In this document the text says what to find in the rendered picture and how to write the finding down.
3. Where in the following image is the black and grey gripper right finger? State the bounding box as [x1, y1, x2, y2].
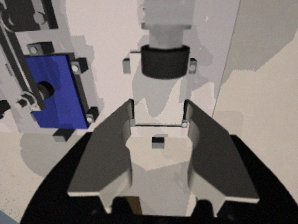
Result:
[183, 99, 298, 224]

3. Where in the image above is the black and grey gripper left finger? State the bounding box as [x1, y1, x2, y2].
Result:
[19, 98, 134, 224]

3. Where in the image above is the blue rectangular block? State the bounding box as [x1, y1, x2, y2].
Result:
[24, 52, 91, 129]

